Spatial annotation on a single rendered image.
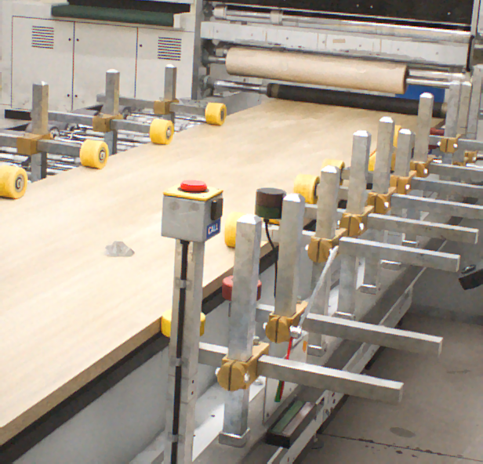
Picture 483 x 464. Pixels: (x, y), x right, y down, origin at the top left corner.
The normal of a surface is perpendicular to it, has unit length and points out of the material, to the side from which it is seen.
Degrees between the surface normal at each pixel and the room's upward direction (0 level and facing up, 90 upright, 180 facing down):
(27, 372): 0
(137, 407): 90
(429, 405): 0
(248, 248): 90
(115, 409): 90
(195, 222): 90
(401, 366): 0
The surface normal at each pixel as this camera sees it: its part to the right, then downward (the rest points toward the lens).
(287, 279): -0.36, 0.22
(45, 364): 0.07, -0.96
